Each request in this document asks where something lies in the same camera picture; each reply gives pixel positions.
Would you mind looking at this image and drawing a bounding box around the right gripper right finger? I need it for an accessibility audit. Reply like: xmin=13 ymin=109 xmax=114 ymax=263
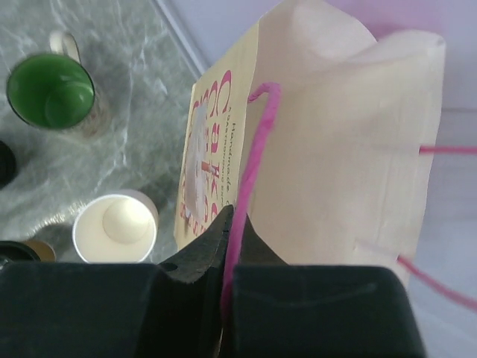
xmin=223 ymin=230 xmax=427 ymax=357

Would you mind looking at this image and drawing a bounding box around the stack of paper cups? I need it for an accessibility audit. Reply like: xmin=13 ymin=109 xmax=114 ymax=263
xmin=72 ymin=189 xmax=159 ymax=263

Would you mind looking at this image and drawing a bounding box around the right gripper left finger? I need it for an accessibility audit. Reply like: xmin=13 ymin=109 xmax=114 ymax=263
xmin=1 ymin=207 xmax=233 ymax=357

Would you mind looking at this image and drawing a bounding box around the pink paper gift bag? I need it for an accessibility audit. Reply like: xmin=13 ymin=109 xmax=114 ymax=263
xmin=174 ymin=0 xmax=477 ymax=314

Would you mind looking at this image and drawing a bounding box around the stack of black lids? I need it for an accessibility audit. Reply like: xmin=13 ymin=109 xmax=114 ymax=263
xmin=0 ymin=141 xmax=16 ymax=189

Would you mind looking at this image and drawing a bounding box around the brown paper coffee cup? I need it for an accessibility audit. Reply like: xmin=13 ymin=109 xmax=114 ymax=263
xmin=23 ymin=239 xmax=56 ymax=262

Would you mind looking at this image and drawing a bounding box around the black plastic cup lid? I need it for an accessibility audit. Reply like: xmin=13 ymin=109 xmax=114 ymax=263
xmin=0 ymin=241 xmax=40 ymax=268

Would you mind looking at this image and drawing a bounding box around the green inside ceramic mug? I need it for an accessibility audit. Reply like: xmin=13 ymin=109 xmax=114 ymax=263
xmin=6 ymin=31 xmax=111 ymax=139

